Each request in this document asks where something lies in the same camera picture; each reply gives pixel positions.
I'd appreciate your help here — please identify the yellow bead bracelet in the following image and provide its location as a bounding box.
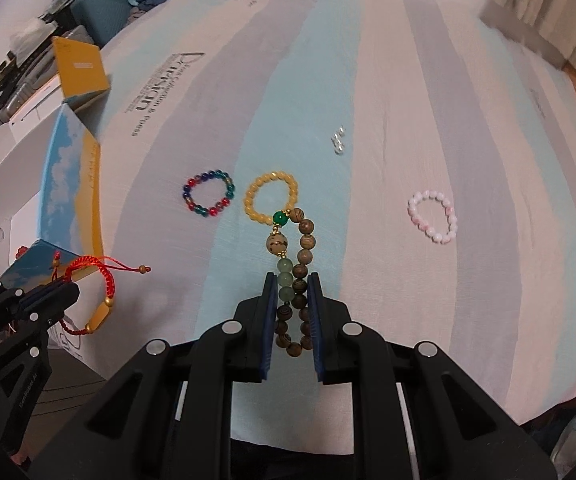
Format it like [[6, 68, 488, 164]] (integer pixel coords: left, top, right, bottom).
[[243, 170, 300, 226]]

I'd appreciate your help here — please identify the grey suitcase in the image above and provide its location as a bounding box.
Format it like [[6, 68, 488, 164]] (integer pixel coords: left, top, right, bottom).
[[0, 24, 94, 126]]

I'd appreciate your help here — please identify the teal suitcase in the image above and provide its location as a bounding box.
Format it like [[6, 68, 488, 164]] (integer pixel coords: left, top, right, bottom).
[[70, 0, 133, 48]]

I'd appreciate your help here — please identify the multicolour glass bead bracelet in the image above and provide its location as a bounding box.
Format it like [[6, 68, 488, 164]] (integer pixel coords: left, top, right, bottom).
[[182, 169, 236, 219]]

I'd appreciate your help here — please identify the pink white bead bracelet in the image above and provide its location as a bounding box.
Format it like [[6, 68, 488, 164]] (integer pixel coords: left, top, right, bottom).
[[406, 188, 460, 246]]

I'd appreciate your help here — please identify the brown wooden bead bracelet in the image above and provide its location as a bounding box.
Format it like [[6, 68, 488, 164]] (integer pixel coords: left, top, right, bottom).
[[265, 207, 318, 359]]

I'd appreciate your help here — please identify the blue yellow cardboard box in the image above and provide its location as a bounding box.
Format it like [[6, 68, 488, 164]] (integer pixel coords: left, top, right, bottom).
[[0, 38, 110, 290]]

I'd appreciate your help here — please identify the red cord gold plate bracelet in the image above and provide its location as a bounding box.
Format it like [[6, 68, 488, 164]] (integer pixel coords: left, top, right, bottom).
[[49, 250, 153, 337]]

